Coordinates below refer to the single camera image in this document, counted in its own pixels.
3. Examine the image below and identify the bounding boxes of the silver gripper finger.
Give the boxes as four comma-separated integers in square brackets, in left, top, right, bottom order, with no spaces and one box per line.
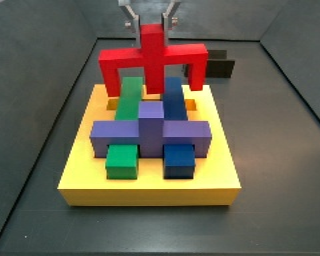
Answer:
[117,0,140,47]
[161,0,181,43]

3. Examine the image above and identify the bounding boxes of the yellow board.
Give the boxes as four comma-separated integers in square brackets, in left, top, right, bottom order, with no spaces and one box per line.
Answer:
[58,84,241,206]

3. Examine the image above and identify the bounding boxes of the black block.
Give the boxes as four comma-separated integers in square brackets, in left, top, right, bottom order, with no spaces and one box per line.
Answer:
[181,49,236,79]

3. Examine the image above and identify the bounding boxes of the purple cross-shaped block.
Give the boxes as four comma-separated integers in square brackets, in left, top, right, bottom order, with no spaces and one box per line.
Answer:
[89,101,212,158]

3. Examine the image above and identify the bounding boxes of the green long block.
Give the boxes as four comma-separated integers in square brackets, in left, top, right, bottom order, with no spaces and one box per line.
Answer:
[105,77,143,179]

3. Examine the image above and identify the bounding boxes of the blue long block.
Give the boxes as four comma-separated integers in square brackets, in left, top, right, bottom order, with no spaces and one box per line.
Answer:
[161,77,195,179]

